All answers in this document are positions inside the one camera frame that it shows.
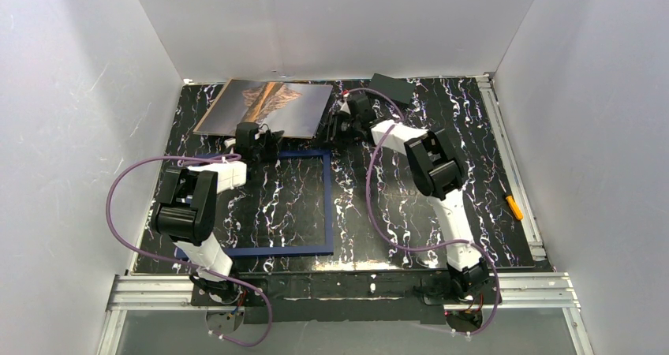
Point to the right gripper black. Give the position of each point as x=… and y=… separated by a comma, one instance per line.
x=334, y=125

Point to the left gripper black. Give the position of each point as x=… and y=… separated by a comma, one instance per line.
x=263, y=143

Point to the blue photo frame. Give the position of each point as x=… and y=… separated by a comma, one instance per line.
x=283, y=209

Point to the mountain photo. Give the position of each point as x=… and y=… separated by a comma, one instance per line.
x=296, y=109

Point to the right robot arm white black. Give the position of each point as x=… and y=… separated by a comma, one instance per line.
x=438, y=173

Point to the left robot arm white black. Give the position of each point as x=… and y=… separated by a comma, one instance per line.
x=186, y=203

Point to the black rectangular box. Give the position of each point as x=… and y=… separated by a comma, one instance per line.
x=400, y=91

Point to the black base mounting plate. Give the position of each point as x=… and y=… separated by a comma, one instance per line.
x=338, y=296

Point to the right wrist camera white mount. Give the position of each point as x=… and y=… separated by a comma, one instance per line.
x=343, y=104

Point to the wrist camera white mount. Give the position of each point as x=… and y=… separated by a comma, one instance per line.
x=229, y=142
x=343, y=104

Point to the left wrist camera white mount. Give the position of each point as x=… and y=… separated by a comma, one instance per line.
x=229, y=142

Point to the aluminium rail right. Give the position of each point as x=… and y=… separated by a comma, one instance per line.
x=514, y=181

